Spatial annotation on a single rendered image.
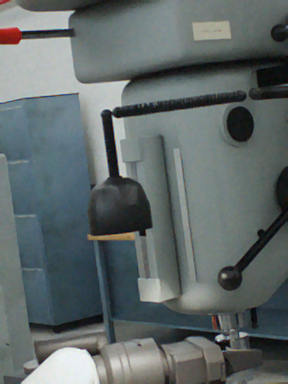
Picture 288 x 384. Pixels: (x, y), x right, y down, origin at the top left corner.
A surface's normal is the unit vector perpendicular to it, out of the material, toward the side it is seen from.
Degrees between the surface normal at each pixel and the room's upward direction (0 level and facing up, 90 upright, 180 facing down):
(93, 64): 90
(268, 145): 90
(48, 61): 90
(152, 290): 90
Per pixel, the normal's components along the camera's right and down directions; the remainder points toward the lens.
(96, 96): -0.79, 0.14
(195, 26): 0.60, -0.04
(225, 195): 0.16, 0.04
